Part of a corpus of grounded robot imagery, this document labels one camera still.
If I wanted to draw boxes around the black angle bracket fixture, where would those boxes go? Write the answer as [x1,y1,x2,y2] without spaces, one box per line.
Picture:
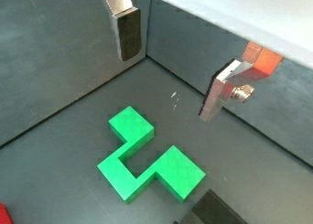
[173,189,249,224]

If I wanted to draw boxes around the silver orange gripper right finger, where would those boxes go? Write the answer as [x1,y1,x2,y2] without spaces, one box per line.
[199,42,282,121]

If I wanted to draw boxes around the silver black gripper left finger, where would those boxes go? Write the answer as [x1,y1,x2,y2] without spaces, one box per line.
[103,0,142,61]

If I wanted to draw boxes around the red base board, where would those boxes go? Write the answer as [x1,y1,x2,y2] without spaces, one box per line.
[0,203,13,224]

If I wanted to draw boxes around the green U-shaped block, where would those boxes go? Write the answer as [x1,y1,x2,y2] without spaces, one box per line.
[96,105,206,204]

